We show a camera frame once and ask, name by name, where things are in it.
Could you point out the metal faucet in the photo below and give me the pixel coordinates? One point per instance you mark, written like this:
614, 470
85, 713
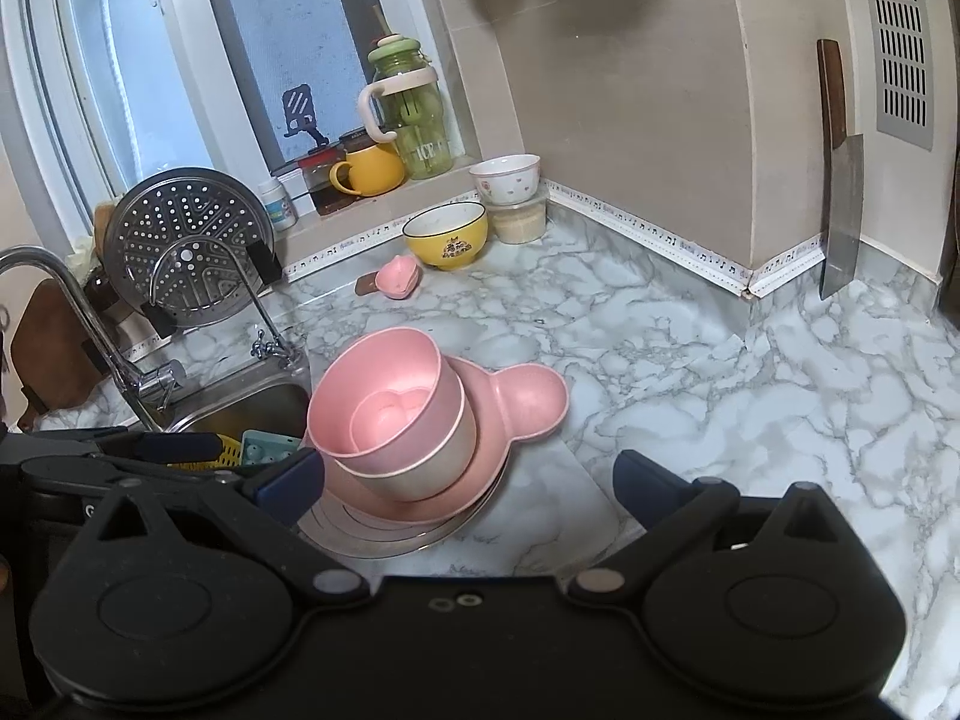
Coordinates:
52, 270

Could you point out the large white plate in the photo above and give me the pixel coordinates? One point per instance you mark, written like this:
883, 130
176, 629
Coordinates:
330, 540

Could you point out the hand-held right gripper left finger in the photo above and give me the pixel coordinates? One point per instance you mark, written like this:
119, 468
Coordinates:
292, 487

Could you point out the pink bear-shaped plate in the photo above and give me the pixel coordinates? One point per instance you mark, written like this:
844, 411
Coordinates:
525, 397

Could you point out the small brown item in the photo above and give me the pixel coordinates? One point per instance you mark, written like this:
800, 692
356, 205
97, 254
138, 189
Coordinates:
365, 285

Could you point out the yellow bowl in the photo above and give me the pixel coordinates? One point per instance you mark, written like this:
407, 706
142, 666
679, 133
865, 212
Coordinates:
450, 247

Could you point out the clear plastic food container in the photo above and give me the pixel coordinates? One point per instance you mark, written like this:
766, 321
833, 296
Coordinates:
521, 223

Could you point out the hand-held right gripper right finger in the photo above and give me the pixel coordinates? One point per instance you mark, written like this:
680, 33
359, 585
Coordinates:
645, 487

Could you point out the green water bottle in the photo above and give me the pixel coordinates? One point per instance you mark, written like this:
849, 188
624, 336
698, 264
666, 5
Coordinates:
424, 135

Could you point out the stainless steel sink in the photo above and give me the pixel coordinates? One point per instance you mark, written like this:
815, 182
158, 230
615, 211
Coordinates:
255, 405

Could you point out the white music note trim strip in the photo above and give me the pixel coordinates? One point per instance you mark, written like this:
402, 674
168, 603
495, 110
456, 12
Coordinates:
645, 229

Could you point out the black phone stand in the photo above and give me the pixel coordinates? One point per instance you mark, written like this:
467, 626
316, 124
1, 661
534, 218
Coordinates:
300, 109

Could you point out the white medicine bottle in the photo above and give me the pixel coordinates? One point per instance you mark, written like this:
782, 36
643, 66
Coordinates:
279, 206

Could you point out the yellow mug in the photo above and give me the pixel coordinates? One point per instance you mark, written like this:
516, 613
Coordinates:
375, 172

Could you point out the perforated metal steamer rack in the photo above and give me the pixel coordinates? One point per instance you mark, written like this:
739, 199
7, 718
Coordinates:
187, 232

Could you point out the pink bowl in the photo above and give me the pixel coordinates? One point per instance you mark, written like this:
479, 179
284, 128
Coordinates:
375, 367

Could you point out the light blue plastic tray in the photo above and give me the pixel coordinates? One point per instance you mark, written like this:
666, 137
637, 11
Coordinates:
270, 446

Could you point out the yellow plastic basket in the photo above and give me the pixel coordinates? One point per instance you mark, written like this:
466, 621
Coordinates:
199, 457

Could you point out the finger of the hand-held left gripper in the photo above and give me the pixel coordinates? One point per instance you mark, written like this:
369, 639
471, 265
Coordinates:
112, 470
172, 448

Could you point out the window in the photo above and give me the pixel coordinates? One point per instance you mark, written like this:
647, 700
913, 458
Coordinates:
262, 30

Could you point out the dark sauce jar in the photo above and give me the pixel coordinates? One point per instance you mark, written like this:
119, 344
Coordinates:
322, 187

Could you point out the brown wooden board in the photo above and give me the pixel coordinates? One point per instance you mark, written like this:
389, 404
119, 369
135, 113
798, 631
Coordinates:
45, 345

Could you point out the grey vent grille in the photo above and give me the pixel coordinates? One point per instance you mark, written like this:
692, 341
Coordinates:
896, 52

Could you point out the white floral bowl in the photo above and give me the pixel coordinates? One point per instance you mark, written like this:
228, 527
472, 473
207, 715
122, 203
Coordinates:
506, 180

